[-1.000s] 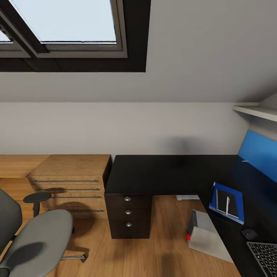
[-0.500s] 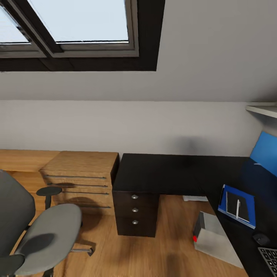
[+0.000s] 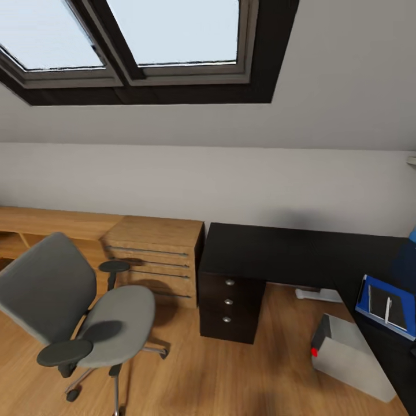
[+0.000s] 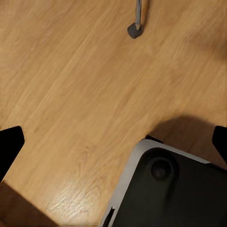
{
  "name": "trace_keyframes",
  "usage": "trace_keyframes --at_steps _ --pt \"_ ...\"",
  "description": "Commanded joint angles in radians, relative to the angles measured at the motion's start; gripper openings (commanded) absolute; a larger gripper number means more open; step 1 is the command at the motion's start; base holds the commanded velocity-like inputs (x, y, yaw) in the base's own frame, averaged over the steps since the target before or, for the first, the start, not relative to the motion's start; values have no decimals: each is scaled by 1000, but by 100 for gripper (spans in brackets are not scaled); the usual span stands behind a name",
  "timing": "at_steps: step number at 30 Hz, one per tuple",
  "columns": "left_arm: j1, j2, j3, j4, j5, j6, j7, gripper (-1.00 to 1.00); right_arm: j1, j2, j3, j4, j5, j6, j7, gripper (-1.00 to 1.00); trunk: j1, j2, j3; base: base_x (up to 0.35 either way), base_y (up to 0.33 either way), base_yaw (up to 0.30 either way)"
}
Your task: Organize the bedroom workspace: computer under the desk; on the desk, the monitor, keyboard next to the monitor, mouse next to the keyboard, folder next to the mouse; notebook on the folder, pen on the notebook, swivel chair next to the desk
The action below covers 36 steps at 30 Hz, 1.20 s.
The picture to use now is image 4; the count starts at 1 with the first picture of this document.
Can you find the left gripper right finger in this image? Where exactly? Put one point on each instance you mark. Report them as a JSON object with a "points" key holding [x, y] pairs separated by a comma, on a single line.
{"points": [[219, 140]]}

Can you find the swivel chair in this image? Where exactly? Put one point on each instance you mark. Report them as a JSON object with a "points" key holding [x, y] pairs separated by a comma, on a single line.
{"points": [[135, 30]]}

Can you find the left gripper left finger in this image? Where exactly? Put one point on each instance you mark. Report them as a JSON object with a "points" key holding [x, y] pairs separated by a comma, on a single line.
{"points": [[11, 142]]}

